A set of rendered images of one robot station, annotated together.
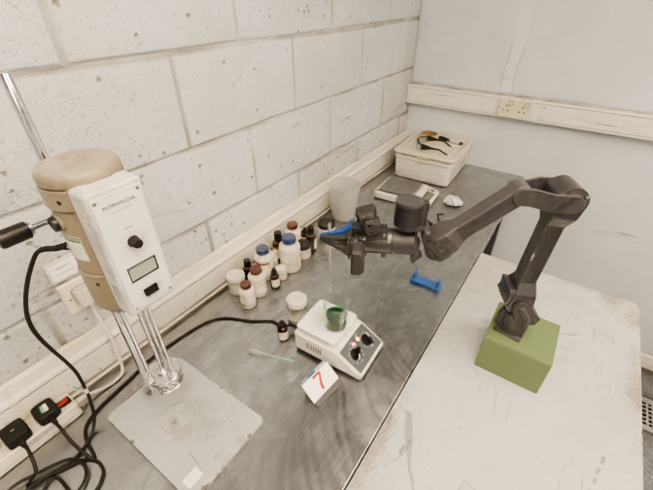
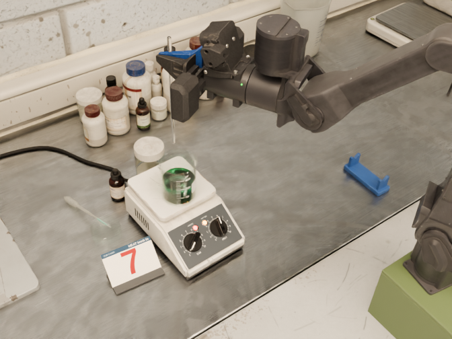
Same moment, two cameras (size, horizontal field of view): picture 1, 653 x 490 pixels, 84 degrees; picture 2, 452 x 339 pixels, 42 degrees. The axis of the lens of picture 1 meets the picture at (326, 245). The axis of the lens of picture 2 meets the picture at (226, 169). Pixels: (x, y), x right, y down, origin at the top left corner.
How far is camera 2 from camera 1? 0.32 m
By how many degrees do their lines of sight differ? 16
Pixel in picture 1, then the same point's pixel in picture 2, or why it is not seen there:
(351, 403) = (160, 304)
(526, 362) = (429, 326)
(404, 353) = (272, 264)
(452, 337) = (358, 265)
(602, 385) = not seen: outside the picture
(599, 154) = not seen: outside the picture
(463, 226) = (351, 83)
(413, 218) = (274, 54)
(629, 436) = not seen: outside the picture
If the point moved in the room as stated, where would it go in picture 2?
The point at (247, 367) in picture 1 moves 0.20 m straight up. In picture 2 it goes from (54, 218) to (33, 135)
